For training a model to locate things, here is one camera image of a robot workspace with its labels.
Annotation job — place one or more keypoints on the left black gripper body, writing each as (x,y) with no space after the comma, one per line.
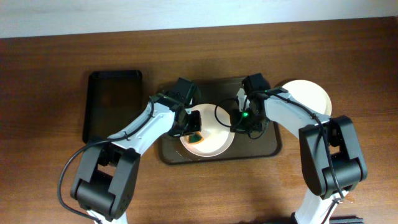
(193,122)

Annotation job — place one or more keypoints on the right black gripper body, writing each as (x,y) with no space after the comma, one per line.
(239,122)

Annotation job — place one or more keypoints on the orange and green sponge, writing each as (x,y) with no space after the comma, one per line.
(195,138)

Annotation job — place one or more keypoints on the white plate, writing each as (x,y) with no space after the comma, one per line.
(217,138)
(310,94)

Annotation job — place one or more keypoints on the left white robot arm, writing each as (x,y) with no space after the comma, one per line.
(106,177)

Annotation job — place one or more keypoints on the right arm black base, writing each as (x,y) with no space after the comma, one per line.
(346,220)

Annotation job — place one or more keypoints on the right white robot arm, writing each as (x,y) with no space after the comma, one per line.
(331,157)

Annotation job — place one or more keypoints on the brown serving tray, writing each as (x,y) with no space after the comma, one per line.
(172,151)

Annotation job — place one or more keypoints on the black water tray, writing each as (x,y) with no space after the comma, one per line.
(113,100)

